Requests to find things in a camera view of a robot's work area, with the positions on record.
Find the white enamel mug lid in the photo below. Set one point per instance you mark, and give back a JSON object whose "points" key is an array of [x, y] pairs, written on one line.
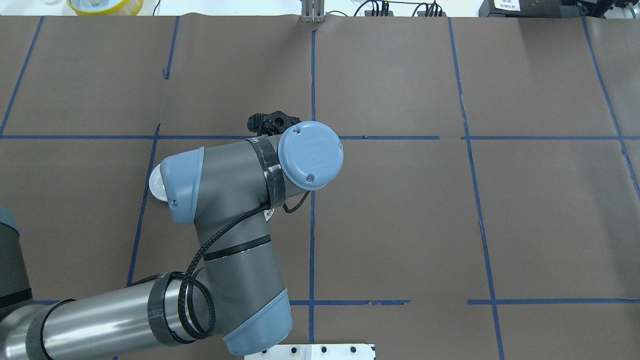
{"points": [[156, 185]]}

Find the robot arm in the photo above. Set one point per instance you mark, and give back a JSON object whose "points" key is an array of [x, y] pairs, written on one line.
{"points": [[232, 286]]}

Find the white enamel mug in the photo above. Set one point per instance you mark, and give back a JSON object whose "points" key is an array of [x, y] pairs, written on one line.
{"points": [[268, 214]]}

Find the brown paper table cover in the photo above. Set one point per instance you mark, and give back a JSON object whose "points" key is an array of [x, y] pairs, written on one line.
{"points": [[488, 203]]}

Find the yellow tape roll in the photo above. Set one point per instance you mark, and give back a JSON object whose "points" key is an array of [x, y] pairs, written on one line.
{"points": [[105, 7]]}

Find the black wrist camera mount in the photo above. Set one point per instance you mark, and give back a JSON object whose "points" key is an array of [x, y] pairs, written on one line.
{"points": [[271, 124]]}

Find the aluminium frame post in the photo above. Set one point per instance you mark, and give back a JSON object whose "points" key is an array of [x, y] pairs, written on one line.
{"points": [[313, 11]]}

